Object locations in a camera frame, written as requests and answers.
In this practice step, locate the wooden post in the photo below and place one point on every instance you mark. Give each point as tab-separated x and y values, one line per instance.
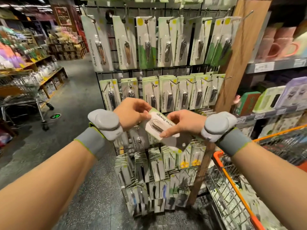
244	45

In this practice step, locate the grey wrist tracker band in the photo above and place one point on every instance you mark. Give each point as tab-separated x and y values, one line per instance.
218	124
105	122

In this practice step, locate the person's left hand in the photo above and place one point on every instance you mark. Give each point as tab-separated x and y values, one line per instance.
132	112

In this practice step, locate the wooden laundry shelf unit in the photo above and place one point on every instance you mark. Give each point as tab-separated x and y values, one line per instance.
50	79

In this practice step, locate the person's right forearm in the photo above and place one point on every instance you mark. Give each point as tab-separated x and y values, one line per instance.
278	184

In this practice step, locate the green floor sticker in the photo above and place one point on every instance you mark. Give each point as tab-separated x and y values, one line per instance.
55	116

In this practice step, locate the person's right hand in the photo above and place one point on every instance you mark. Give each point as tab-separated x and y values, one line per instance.
187	123

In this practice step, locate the person's left forearm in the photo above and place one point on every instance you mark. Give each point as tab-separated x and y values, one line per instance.
38	189

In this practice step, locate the teal orange box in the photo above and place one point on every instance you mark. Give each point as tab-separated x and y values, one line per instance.
249	104

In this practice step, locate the pile of packets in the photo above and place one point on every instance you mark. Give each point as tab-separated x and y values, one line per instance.
261	208

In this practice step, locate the distant goods display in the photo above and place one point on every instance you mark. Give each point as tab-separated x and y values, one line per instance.
67	43

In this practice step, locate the pink ceramic mug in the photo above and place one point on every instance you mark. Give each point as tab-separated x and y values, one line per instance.
265	48
285	45

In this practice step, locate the row of pastel laundry bottles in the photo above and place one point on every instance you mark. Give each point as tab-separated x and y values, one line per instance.
19	50

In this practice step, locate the green white box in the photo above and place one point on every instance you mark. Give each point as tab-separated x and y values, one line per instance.
268	99

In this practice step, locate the lavender product box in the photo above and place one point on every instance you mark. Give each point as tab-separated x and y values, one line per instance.
293	92

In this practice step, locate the empty silver shopping cart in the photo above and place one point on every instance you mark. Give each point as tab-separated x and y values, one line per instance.
21	93

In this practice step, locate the white carded nail clipper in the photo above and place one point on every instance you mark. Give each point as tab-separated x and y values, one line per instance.
156	124

